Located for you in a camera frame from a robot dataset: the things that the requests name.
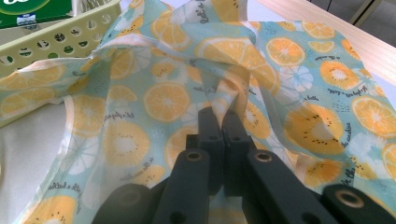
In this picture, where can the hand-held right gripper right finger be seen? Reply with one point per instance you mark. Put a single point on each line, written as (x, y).
(235, 133)

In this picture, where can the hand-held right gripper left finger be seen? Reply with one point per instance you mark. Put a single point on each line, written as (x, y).
(211, 130)

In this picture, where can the orange slice print cloth bag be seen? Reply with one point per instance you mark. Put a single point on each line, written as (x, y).
(165, 99)

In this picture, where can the light green plastic basket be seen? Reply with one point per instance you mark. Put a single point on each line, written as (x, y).
(46, 46)

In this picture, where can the green carton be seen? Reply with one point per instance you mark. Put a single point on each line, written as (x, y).
(31, 15)

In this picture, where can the orange slice print cloth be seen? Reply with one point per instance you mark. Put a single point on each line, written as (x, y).
(25, 161)

